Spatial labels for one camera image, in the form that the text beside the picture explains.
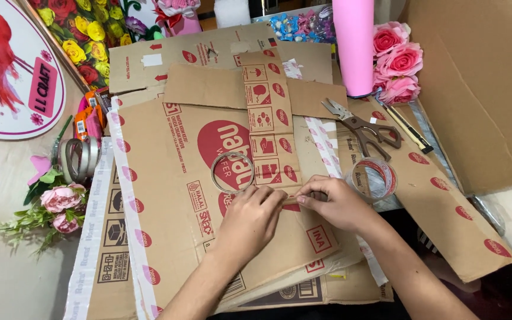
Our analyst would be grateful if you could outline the thin empty tape ring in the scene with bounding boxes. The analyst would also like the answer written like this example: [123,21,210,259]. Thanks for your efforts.
[210,151,256,194]

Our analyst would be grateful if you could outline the pink artificial rose bunch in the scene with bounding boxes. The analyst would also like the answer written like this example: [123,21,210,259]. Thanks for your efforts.
[372,21,425,106]

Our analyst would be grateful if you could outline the framed colourful rose picture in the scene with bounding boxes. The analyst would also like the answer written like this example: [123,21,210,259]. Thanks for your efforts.
[16,0,161,92]

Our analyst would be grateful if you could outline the white foam roll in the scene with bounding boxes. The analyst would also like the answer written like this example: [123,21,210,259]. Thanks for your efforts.
[213,0,252,29]

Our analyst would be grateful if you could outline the large cardboard sheet red logo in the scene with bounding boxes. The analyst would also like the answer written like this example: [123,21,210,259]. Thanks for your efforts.
[106,97,342,314]

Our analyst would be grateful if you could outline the clear packing tape roll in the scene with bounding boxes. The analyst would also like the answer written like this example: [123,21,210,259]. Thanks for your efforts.
[344,157,399,205]

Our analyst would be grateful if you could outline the flattened cardboard box red arrows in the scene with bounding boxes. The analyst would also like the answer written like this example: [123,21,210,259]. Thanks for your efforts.
[108,21,335,95]

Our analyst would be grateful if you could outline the cardboard sheet with white tape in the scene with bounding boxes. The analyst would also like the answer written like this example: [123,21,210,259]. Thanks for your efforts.
[63,137,139,320]

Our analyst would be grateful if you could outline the round white sign red bird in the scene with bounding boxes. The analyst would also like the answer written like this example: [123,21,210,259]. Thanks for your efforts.
[0,0,67,141]

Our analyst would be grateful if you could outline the long cardboard flap red ovals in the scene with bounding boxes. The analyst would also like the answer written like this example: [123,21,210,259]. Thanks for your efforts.
[336,98,512,284]

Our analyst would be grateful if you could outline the person's dark clothing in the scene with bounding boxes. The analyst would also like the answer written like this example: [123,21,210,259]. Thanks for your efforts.
[372,208,512,320]

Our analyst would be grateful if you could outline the orange packaged craft tools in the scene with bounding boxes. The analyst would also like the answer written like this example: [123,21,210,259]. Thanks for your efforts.
[73,88,112,139]

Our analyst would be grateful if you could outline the person's right hand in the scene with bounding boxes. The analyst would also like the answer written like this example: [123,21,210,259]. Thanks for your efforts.
[295,175,388,236]

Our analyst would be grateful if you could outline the plain brown cardboard piece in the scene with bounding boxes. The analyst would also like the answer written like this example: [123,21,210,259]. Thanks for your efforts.
[163,62,349,121]

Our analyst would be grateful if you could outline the black and cream pen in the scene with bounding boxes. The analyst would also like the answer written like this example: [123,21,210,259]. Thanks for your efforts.
[380,102,435,155]

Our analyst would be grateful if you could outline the pink peony flower sprig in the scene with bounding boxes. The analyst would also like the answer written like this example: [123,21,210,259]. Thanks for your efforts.
[0,168,91,260]

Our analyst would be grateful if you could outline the pink paper butterfly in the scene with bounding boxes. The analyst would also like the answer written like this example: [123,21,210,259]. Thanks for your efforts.
[27,155,53,186]

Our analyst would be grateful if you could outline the bottom cardboard sheet with barcode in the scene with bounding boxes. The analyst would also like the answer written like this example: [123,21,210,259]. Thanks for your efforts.
[218,260,395,313]

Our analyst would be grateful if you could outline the narrow printed cardboard strip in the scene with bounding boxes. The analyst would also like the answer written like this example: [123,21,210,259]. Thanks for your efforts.
[239,48,305,204]

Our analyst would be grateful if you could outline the person's left hand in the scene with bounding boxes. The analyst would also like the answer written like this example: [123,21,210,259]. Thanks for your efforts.
[212,184,289,268]

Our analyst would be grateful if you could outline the stack of grey tape rolls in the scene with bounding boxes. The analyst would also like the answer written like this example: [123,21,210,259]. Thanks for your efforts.
[57,136,102,184]

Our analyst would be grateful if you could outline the large open cardboard box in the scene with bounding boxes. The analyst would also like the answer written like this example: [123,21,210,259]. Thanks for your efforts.
[397,0,512,195]

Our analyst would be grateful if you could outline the brown handled scissors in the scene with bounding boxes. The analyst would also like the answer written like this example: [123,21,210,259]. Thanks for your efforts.
[321,98,403,163]

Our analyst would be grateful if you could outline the pink paper roll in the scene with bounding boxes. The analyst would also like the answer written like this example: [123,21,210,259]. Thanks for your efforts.
[331,0,376,98]

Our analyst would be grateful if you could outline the pink flower bouquet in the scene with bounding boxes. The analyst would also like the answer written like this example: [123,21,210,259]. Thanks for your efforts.
[151,0,204,38]

